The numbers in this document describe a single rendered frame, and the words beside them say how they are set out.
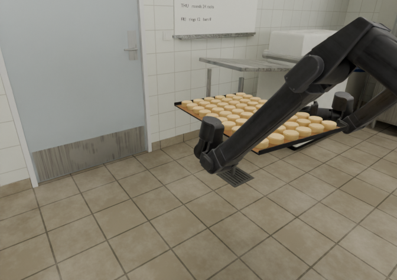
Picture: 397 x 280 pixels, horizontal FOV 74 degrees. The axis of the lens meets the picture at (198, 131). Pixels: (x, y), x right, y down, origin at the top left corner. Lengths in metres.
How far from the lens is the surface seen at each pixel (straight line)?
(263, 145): 0.82
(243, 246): 1.88
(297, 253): 1.93
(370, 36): 0.49
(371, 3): 5.00
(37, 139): 2.49
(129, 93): 2.57
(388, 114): 4.00
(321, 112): 1.18
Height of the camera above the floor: 1.37
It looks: 24 degrees down
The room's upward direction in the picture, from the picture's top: 1 degrees clockwise
